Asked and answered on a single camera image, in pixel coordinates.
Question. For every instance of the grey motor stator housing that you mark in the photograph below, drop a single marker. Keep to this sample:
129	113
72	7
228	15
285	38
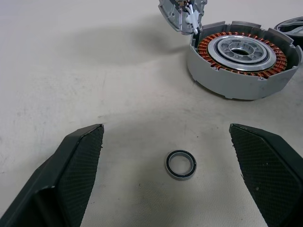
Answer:
236	86

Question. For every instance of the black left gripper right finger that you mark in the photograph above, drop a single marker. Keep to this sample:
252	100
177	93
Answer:
267	170

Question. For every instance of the grey motor cover with board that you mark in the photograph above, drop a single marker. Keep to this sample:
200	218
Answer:
170	14

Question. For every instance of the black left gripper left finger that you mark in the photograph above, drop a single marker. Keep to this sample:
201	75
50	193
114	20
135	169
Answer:
54	179

